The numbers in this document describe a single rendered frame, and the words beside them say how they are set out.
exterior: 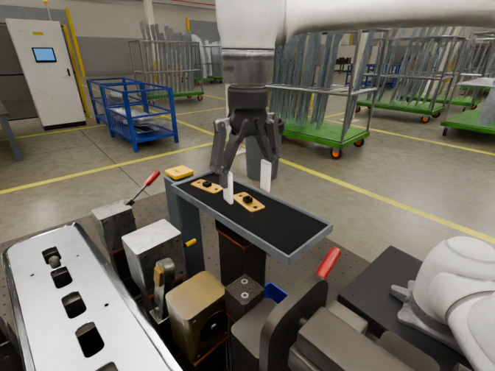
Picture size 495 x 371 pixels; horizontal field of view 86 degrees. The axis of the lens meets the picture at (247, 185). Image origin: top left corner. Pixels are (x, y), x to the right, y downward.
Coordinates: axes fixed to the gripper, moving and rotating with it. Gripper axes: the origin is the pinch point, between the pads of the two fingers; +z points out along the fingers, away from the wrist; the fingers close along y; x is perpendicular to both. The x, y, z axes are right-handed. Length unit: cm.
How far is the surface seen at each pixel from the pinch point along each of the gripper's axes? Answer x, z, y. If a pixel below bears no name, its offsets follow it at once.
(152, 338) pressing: 8.5, 19.8, 25.6
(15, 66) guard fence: -724, 3, 98
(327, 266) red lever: 22.2, 6.0, -1.4
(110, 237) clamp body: -28.3, 20.7, 27.2
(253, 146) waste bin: -207, 74, -145
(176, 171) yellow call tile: -25.4, 4.2, 7.2
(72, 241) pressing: -31, 20, 36
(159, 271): 3.4, 10.6, 21.5
